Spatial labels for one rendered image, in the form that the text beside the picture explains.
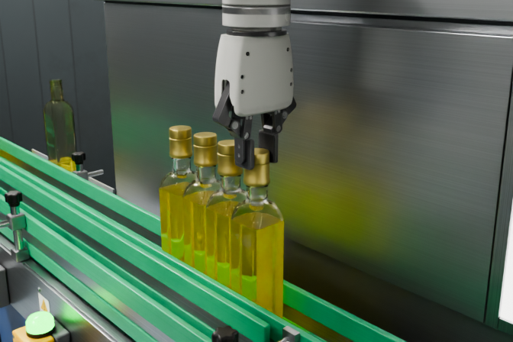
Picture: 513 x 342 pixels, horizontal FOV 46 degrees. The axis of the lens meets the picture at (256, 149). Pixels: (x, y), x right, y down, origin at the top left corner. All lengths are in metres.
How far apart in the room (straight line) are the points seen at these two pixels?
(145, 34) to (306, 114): 0.48
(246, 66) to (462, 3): 0.26
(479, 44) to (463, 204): 0.19
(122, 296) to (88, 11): 2.63
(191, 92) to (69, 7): 2.35
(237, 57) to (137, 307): 0.37
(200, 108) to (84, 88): 2.38
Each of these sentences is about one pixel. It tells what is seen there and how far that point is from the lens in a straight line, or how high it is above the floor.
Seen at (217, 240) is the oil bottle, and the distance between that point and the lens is 0.86.
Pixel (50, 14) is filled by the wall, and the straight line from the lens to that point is 3.51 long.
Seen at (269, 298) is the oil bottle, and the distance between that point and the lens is 0.85.
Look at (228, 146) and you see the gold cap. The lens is 0.82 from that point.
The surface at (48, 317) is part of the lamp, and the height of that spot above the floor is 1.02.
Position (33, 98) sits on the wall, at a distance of 3.62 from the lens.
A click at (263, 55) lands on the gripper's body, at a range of 0.74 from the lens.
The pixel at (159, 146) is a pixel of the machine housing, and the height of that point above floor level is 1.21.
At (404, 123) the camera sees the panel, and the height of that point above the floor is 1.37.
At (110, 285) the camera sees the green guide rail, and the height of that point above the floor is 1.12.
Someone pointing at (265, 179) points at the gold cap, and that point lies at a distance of 0.79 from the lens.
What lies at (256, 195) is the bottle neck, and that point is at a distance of 0.80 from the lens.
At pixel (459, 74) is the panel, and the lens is 0.73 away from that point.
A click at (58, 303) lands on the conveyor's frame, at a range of 1.09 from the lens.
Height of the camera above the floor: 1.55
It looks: 16 degrees down
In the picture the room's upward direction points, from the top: straight up
